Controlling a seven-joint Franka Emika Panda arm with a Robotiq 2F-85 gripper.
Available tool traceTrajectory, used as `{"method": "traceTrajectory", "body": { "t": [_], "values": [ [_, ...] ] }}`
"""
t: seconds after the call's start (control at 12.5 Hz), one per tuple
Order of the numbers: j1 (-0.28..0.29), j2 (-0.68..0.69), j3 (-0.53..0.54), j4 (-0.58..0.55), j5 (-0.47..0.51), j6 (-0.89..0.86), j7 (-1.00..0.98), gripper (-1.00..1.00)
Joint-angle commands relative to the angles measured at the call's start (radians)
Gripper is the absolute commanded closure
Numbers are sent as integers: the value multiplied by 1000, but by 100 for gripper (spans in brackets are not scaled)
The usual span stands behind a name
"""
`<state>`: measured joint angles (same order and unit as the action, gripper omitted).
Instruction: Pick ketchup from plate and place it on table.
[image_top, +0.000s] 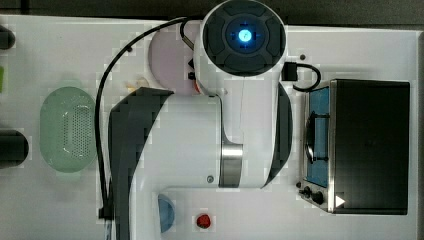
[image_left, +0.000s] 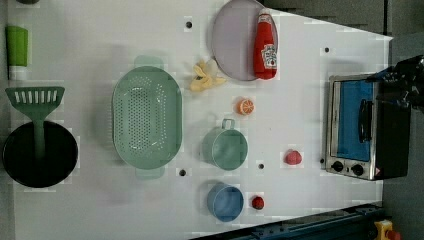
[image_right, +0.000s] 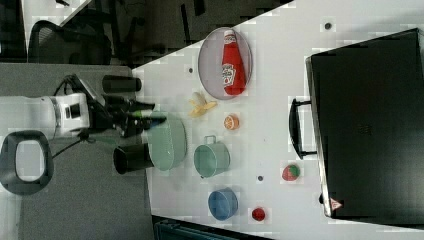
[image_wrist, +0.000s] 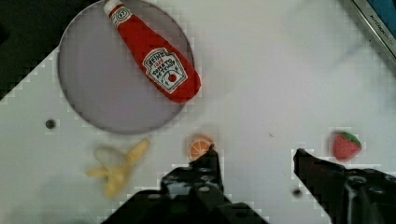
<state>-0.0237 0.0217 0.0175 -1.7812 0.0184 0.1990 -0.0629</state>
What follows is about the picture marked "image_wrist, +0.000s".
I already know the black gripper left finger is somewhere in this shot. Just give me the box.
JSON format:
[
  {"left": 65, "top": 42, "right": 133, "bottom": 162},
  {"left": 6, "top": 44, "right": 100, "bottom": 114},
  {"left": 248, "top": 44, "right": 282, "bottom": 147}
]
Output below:
[{"left": 102, "top": 147, "right": 268, "bottom": 224}]

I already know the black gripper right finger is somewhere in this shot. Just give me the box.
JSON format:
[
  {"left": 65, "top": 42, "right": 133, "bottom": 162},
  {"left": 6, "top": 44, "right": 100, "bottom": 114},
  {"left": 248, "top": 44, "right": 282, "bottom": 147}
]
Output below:
[{"left": 293, "top": 148, "right": 396, "bottom": 224}]

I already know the red plush ketchup bottle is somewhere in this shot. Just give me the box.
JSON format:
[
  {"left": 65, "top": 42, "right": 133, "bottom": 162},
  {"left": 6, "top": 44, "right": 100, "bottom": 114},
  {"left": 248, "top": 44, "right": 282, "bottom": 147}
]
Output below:
[{"left": 104, "top": 0, "right": 202, "bottom": 104}]

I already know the lavender round plate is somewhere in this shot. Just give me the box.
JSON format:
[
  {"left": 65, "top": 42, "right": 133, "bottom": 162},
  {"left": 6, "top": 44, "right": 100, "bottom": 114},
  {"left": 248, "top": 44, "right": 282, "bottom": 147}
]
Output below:
[{"left": 57, "top": 0, "right": 186, "bottom": 135}]

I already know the red strawberry toy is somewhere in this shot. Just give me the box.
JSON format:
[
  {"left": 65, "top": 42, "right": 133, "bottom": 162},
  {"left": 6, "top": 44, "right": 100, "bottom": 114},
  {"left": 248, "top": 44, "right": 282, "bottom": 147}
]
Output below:
[{"left": 332, "top": 132, "right": 362, "bottom": 161}]

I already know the orange slice toy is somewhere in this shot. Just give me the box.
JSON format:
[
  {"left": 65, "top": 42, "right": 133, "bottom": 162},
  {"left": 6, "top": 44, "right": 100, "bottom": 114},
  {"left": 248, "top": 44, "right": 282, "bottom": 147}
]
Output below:
[{"left": 188, "top": 134, "right": 216, "bottom": 161}]

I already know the yellow plush peeled banana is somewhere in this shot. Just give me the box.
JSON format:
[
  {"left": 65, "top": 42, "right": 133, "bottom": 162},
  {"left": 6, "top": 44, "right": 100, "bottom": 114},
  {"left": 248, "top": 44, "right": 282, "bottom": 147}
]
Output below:
[{"left": 86, "top": 138, "right": 150, "bottom": 199}]

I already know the silver toaster oven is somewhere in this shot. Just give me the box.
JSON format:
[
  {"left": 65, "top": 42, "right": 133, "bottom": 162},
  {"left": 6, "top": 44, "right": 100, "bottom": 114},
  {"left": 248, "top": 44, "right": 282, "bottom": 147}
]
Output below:
[{"left": 338, "top": 0, "right": 396, "bottom": 73}]

